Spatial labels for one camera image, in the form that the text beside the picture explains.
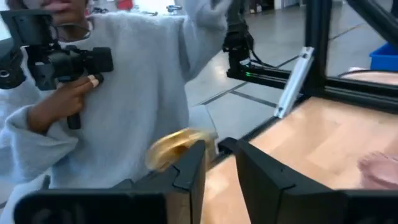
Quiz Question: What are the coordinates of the black aluminium table frame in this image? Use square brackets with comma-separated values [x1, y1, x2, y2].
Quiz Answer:
[226, 0, 398, 114]

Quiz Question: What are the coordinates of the tall brass candlestick holder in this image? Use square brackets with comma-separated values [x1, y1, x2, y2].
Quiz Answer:
[145, 127, 218, 172]

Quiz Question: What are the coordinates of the person's hand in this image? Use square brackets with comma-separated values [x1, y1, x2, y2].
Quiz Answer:
[27, 74, 100, 135]

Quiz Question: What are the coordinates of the black edge clamp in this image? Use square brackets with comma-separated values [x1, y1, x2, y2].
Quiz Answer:
[217, 136, 239, 158]

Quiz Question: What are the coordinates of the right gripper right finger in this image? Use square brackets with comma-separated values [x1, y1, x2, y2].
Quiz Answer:
[235, 139, 398, 224]

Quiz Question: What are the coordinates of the black handheld camera gimbal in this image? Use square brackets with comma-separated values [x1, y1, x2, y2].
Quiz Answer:
[0, 9, 114, 131]

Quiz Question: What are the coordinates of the person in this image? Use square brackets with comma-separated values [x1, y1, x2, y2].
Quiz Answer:
[0, 0, 233, 224]

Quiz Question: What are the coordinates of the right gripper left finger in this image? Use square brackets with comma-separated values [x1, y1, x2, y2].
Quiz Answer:
[14, 139, 206, 224]

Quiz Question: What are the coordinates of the blue plastic bin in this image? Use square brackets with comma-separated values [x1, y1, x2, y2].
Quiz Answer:
[369, 42, 398, 72]

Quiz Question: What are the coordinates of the white metal bracket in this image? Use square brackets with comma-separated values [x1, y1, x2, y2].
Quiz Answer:
[273, 46, 315, 119]

